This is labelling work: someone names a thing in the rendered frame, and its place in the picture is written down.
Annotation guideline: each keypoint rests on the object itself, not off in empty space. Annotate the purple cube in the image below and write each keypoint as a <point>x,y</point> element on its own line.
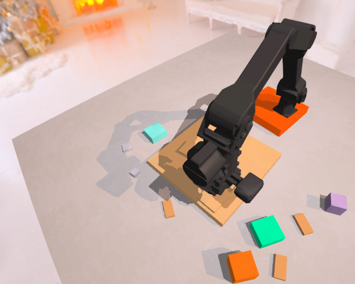
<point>335,203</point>

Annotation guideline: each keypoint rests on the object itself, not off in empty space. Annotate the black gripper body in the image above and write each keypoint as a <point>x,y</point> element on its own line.
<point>246,188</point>

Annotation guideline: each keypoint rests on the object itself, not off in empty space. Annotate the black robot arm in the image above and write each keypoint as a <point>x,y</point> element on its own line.
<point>233,109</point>

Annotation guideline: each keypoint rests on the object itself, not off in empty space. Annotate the green square block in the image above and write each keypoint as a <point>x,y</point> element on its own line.
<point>267,231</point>

